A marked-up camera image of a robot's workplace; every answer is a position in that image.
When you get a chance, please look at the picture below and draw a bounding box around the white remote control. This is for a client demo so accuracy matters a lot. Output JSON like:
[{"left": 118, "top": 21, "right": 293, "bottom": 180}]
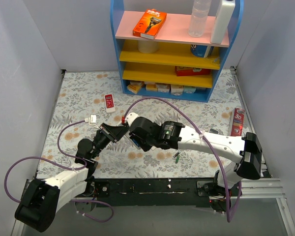
[{"left": 124, "top": 124, "right": 140, "bottom": 149}]

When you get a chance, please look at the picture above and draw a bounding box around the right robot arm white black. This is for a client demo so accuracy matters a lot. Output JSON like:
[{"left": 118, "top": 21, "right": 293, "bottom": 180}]
[{"left": 125, "top": 113, "right": 262, "bottom": 196}]

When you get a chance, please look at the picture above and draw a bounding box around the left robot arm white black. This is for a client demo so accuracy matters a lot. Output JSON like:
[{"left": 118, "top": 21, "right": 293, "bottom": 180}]
[{"left": 15, "top": 123, "right": 129, "bottom": 232}]

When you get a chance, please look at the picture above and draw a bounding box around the red white small remote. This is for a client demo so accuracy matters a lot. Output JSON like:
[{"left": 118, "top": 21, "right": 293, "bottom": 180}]
[{"left": 104, "top": 94, "right": 116, "bottom": 114}]

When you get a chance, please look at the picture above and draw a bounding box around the grey remote with buttons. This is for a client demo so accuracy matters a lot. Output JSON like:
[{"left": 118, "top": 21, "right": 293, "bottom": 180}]
[{"left": 209, "top": 128, "right": 219, "bottom": 134}]

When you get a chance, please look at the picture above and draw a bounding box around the floral table mat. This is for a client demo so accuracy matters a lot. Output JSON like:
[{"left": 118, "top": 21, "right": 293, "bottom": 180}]
[{"left": 37, "top": 70, "right": 242, "bottom": 178}]

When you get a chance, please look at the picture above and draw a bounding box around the orange yellow small box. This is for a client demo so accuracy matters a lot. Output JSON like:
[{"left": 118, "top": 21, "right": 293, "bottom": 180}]
[{"left": 127, "top": 83, "right": 144, "bottom": 94}]

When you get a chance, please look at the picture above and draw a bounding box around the yellow white small box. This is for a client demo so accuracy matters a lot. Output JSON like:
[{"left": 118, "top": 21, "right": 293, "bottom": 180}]
[{"left": 146, "top": 84, "right": 158, "bottom": 92}]

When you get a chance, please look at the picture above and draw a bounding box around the white small box centre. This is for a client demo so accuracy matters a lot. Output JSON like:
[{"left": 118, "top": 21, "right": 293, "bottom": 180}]
[{"left": 155, "top": 83, "right": 170, "bottom": 93}]

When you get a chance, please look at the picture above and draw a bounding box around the black base bar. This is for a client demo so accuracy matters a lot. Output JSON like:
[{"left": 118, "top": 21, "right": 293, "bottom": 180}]
[{"left": 77, "top": 177, "right": 226, "bottom": 209}]

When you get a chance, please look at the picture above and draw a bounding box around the white red small box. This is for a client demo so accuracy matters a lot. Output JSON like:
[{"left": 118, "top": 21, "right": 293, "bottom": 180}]
[{"left": 170, "top": 85, "right": 184, "bottom": 96}]

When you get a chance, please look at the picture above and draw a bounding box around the teal white small box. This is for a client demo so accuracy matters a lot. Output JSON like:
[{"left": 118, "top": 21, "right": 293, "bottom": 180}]
[{"left": 183, "top": 86, "right": 196, "bottom": 94}]

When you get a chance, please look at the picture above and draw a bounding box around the red box on shelf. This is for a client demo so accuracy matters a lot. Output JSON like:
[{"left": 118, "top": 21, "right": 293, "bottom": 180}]
[{"left": 175, "top": 66, "right": 211, "bottom": 76}]

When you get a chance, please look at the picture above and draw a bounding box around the blue shelf unit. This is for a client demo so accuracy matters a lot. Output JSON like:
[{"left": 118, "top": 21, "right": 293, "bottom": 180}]
[{"left": 110, "top": 0, "right": 244, "bottom": 102}]

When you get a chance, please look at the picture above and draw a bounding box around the red toothpaste box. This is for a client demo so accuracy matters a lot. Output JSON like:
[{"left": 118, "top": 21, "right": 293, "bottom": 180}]
[{"left": 228, "top": 108, "right": 245, "bottom": 136}]

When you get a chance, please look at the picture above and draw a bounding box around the white paper roll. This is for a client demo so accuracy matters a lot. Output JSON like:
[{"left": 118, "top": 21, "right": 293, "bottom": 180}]
[{"left": 137, "top": 41, "right": 159, "bottom": 54}]

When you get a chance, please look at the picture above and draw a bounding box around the blue white round container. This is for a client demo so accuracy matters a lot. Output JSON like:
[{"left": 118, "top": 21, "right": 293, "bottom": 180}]
[{"left": 190, "top": 44, "right": 214, "bottom": 58}]

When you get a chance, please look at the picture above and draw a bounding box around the orange razor box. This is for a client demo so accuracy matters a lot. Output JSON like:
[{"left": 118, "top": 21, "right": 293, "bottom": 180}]
[{"left": 132, "top": 9, "right": 167, "bottom": 40}]

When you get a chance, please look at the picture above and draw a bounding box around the clear plastic bottle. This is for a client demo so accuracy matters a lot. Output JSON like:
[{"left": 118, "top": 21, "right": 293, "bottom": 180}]
[{"left": 188, "top": 0, "right": 211, "bottom": 37}]

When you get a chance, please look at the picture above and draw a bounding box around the white tall bottle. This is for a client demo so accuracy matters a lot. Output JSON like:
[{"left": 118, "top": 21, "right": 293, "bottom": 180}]
[{"left": 210, "top": 0, "right": 236, "bottom": 44}]

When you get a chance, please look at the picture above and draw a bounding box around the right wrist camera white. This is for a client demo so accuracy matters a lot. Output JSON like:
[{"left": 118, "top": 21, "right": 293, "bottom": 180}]
[{"left": 121, "top": 113, "right": 139, "bottom": 126}]

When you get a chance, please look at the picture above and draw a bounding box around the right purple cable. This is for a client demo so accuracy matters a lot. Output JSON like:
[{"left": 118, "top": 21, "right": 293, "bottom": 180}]
[{"left": 122, "top": 97, "right": 243, "bottom": 223}]

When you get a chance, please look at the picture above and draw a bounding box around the aluminium rail frame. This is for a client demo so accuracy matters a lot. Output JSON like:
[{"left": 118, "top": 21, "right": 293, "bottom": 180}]
[{"left": 11, "top": 65, "right": 295, "bottom": 236}]

